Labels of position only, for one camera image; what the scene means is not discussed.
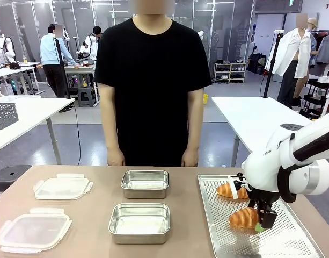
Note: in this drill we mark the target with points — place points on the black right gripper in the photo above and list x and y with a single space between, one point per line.
264 199

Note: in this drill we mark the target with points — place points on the golden brown croissant bread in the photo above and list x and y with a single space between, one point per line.
242 218
225 190

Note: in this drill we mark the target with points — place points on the translucent white clip lid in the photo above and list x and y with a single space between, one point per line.
62 188
32 231

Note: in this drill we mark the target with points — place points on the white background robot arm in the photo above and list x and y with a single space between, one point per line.
90 48
7 48

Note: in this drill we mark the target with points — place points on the person's right forearm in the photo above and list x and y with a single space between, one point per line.
112 131

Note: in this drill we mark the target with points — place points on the person's left forearm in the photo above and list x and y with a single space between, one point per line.
193 131

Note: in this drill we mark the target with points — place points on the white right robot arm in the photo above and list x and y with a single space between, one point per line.
263 166

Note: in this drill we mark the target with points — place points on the stainless steel rectangular container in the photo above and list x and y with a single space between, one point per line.
139 220
145 180

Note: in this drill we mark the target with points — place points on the person's left hand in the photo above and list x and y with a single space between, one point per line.
190 158

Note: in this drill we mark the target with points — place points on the person's right hand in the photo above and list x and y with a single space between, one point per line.
116 157

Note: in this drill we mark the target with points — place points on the perforated metal baking tray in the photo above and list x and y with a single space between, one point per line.
234 242

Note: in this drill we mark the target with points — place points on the small yellow bucket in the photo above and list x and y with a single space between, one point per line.
205 99

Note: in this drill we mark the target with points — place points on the black rolling cart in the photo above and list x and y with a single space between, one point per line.
315 99

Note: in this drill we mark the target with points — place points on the white shoe rack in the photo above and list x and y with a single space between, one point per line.
230 72

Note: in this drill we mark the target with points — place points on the black bags pile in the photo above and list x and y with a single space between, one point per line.
256 63

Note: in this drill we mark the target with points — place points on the mannequin in white shirt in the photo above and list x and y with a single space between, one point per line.
287 53

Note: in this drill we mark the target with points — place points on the person in black T-shirt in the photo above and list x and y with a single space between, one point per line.
153 80

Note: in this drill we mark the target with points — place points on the clothes rack with denim jacket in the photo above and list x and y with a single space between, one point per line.
326 48

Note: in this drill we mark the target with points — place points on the mannequin with beige hat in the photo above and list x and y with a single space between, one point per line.
312 27

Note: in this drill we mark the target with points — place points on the grey step stool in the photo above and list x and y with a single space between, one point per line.
86 96

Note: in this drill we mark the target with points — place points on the white background work table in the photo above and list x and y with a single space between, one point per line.
81 70

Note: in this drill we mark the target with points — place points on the dark-haired person in black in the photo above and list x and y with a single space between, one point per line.
98 33

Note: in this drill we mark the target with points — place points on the black light stand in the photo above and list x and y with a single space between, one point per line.
62 72

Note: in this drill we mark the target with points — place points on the white table with grey basket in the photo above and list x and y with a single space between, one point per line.
35 113

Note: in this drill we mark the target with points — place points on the black round stool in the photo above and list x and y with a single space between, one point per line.
8 174

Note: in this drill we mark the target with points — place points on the person in light blue shirt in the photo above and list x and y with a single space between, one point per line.
50 53

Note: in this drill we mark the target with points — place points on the grey perforated plastic basket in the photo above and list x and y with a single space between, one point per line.
3 115

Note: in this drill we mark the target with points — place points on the white background desk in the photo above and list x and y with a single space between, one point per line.
16 71

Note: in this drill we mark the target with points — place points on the black cap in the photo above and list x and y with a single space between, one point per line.
14 65

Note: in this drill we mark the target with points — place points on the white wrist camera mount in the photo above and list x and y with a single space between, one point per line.
240 184

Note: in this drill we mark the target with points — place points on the black tripod camera stand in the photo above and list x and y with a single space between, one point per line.
271 64

